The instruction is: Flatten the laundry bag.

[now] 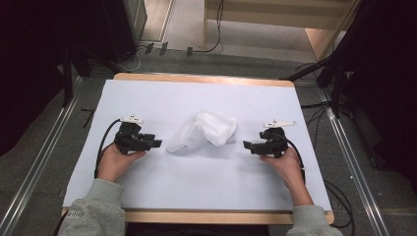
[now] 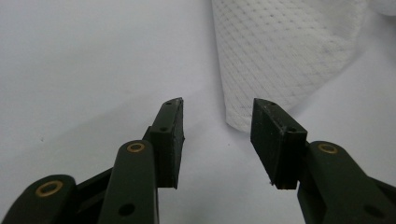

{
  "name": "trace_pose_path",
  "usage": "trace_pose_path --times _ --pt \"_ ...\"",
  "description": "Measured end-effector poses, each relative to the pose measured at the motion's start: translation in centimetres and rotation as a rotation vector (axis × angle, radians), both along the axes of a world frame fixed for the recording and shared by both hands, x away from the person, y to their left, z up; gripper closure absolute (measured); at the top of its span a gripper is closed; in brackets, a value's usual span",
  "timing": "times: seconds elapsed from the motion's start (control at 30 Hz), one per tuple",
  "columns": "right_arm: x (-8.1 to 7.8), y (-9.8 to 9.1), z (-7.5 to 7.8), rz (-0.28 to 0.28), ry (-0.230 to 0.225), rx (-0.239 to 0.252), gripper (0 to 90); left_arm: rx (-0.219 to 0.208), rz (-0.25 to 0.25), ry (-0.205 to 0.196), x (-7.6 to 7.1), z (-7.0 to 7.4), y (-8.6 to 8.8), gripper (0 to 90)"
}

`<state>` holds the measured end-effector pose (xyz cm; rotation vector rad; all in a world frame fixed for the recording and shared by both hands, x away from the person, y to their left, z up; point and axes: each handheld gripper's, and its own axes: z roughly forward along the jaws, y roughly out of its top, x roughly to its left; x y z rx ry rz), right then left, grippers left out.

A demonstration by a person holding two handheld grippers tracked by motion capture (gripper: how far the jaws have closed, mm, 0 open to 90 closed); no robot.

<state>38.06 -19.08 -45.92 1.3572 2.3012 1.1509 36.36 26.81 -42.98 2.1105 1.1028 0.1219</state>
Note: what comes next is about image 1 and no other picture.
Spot white table sheet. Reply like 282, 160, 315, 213
62, 79, 332, 211

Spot right hand-held gripper cable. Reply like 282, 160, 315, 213
276, 132, 307, 185

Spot white mesh laundry bag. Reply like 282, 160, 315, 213
164, 109, 238, 153

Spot black metal stand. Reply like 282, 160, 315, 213
60, 43, 94, 108
279, 48, 353, 119

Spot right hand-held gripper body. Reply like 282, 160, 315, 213
259, 119, 298, 159

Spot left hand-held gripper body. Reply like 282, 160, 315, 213
113, 114, 146, 155

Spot black cabinet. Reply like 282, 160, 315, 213
99, 0, 149, 64

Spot hand-held gripper cable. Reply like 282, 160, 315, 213
276, 132, 307, 185
93, 118, 122, 180

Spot metal floor rail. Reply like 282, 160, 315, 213
317, 88, 391, 236
0, 76, 84, 236

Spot left hand-held gripper cable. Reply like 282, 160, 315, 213
93, 118, 122, 180

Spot person's right hand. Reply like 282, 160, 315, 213
259, 146, 305, 190

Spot dark curtain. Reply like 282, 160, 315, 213
330, 0, 417, 195
0, 0, 109, 157

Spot black hanging cable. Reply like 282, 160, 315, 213
193, 0, 226, 54

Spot black floor cables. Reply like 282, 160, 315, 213
323, 179, 357, 229

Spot person's left hand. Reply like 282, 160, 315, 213
96, 143, 148, 183

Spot wooden table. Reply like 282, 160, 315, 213
61, 72, 335, 226

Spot light wooden furniture frame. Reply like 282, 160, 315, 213
202, 0, 363, 62

